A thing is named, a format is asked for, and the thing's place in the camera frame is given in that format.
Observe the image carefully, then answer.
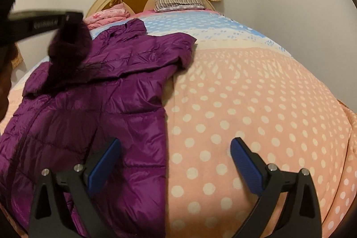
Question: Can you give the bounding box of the pink folded quilt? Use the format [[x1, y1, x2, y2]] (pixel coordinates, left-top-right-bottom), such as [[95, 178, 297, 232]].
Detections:
[[83, 3, 131, 29]]

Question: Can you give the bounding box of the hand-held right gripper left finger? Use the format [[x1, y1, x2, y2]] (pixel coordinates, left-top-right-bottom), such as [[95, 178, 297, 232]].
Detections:
[[28, 138, 122, 238]]

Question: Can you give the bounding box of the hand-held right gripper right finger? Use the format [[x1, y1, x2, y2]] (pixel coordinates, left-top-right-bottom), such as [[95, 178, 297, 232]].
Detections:
[[230, 137, 322, 238]]

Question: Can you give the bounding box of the polka dot bed blanket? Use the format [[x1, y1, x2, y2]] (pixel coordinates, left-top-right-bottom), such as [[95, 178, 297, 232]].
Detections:
[[0, 9, 357, 238]]

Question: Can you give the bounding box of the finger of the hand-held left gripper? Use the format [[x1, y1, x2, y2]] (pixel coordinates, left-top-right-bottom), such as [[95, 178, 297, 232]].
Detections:
[[62, 12, 85, 42]]

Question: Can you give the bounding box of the purple puffer jacket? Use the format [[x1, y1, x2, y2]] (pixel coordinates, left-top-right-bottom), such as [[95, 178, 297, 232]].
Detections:
[[0, 18, 197, 238]]

